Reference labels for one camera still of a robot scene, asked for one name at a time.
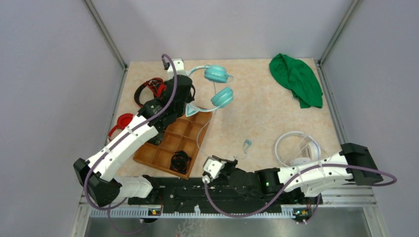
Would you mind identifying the teal cat-ear headphones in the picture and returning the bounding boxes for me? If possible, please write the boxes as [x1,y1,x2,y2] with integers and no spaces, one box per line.
[185,65,252,161]

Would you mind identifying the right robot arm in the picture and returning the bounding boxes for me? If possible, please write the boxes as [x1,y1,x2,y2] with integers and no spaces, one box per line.
[219,143,383,203]

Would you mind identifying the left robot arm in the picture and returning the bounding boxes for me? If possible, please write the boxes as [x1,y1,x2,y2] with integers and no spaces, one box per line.
[73,75,195,210]

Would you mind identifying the red and black headphones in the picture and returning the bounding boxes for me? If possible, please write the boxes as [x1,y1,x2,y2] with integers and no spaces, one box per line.
[133,78,167,108]

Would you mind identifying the red and white headphones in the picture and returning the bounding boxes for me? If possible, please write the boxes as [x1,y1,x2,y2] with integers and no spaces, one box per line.
[106,113,134,144]

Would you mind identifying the wooden compartment tray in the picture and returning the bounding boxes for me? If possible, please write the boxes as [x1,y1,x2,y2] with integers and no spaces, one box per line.
[133,112,212,180]

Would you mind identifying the black orange rolled item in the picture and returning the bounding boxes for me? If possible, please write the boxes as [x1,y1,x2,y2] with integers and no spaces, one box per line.
[169,150,192,174]

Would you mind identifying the green cloth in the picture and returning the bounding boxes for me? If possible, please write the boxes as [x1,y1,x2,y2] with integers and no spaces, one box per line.
[269,53,323,109]

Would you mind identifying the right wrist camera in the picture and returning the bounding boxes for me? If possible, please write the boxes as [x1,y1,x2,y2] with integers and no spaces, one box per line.
[202,157,227,184]

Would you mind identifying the grey slotted cable duct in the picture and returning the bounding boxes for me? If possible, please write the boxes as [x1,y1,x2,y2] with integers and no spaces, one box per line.
[110,206,311,219]

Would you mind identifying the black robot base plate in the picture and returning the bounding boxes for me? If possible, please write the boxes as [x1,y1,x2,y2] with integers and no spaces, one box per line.
[127,177,323,214]

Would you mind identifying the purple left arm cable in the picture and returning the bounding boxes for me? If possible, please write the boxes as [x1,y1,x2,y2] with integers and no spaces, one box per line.
[83,54,179,235]

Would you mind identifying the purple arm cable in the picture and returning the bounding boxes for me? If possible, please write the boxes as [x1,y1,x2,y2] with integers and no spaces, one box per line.
[203,163,398,224]
[83,54,179,235]

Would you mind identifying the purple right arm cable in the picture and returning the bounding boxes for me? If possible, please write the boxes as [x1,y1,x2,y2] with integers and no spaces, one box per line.
[203,163,398,224]

